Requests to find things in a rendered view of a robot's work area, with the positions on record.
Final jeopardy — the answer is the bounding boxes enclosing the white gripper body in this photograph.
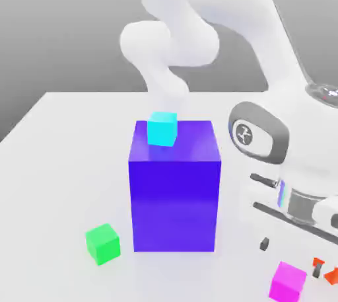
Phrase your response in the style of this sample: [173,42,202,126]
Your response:
[249,198,338,256]

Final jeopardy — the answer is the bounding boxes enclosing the small orange cube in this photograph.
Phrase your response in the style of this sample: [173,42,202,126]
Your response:
[312,256,338,286]

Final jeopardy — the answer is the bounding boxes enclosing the small magenta cube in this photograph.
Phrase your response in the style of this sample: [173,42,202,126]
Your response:
[269,261,308,302]

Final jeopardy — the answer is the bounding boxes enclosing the small cyan cube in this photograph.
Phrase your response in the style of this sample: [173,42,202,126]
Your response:
[147,111,178,147]

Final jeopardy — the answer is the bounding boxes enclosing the small green cube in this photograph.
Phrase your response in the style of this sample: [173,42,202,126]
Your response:
[84,223,121,267]

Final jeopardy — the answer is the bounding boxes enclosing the large purple box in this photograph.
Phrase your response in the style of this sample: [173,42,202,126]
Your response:
[128,120,222,253]

